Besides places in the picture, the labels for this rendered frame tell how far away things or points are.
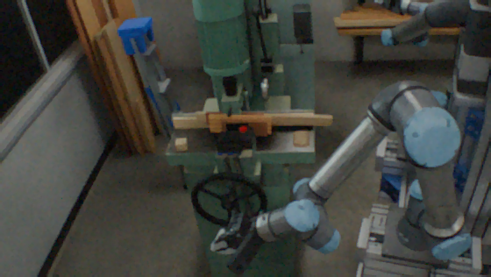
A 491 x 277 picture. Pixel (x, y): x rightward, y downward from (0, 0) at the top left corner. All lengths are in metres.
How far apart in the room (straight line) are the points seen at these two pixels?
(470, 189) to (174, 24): 3.30
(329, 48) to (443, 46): 1.13
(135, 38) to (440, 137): 1.77
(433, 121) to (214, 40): 0.86
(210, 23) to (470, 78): 0.85
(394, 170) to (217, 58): 0.89
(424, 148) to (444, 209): 0.26
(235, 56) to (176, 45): 2.77
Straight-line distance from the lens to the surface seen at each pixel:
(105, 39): 2.83
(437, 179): 1.01
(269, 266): 2.17
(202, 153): 1.66
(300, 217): 0.98
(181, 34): 4.18
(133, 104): 3.03
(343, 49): 4.13
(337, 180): 1.10
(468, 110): 1.36
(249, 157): 1.51
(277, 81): 1.79
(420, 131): 0.87
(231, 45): 1.48
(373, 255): 1.48
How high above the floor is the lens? 1.92
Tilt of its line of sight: 38 degrees down
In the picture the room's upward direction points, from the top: 8 degrees counter-clockwise
